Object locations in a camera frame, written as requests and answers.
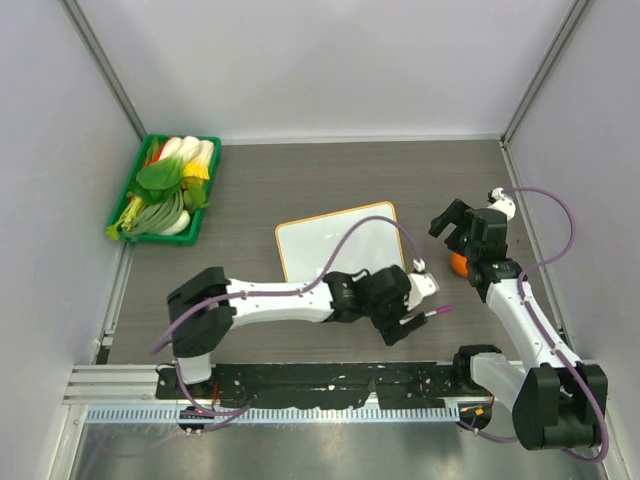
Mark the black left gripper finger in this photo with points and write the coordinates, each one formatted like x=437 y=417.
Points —
x=412 y=325
x=389 y=328

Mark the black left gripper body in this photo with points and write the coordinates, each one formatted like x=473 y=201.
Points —
x=376 y=308

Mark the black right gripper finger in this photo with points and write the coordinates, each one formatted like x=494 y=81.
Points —
x=454 y=214
x=461 y=238

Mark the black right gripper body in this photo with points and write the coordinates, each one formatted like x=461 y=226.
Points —
x=474 y=254

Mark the yellow framed whiteboard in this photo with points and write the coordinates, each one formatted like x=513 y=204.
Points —
x=305 y=245

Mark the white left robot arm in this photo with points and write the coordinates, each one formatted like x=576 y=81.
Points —
x=208 y=306

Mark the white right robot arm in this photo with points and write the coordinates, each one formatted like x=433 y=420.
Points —
x=556 y=399

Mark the orange round toy fruit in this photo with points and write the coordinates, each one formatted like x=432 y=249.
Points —
x=459 y=265

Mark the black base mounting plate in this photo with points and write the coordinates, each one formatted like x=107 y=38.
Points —
x=333 y=386

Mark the green plastic crate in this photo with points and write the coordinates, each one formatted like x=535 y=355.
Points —
x=195 y=197

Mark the white radish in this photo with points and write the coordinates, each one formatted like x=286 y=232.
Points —
x=181 y=223

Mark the yellow flower vegetable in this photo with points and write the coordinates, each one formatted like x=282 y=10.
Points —
x=196 y=172

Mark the green long beans bundle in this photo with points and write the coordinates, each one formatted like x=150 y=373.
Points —
x=156 y=218

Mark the green leafy bok choy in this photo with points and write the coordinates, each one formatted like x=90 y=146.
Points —
x=158 y=181

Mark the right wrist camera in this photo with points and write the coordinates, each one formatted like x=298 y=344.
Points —
x=499 y=201

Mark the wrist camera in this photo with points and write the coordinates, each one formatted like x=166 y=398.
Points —
x=499 y=201
x=422 y=286

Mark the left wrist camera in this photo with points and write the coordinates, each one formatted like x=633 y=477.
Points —
x=422 y=286

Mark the slotted cable duct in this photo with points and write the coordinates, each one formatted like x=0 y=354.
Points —
x=183 y=414

